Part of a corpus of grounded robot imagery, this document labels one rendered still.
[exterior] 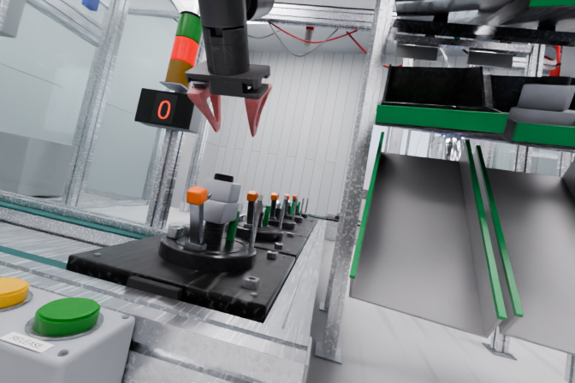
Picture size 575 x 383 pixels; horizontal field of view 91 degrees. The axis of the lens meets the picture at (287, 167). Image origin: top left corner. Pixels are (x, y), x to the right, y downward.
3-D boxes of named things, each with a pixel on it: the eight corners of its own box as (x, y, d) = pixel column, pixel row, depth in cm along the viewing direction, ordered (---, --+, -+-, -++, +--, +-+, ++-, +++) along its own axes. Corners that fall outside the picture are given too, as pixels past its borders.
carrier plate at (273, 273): (263, 327, 28) (267, 304, 29) (63, 272, 32) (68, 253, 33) (293, 268, 52) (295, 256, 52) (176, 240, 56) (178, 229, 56)
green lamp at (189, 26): (192, 36, 57) (197, 14, 58) (169, 34, 58) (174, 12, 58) (203, 49, 62) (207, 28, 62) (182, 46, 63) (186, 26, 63)
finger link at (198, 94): (214, 120, 48) (205, 63, 43) (253, 125, 47) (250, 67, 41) (194, 138, 43) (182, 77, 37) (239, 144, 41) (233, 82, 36)
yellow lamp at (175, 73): (181, 83, 56) (186, 60, 57) (159, 80, 57) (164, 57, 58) (193, 92, 61) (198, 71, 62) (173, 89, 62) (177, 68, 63)
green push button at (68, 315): (61, 356, 19) (68, 326, 19) (13, 339, 20) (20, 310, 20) (107, 328, 23) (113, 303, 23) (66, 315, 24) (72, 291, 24)
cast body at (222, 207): (221, 224, 39) (230, 175, 40) (192, 218, 40) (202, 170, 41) (240, 220, 48) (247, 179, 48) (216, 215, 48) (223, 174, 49)
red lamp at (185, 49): (186, 59, 57) (192, 37, 57) (164, 56, 58) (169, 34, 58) (198, 70, 62) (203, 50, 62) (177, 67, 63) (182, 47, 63)
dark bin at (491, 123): (502, 137, 30) (524, 62, 27) (374, 125, 34) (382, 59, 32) (457, 108, 54) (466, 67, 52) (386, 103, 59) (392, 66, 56)
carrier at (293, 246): (294, 266, 53) (306, 201, 54) (180, 238, 57) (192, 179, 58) (305, 244, 77) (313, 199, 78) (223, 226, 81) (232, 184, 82)
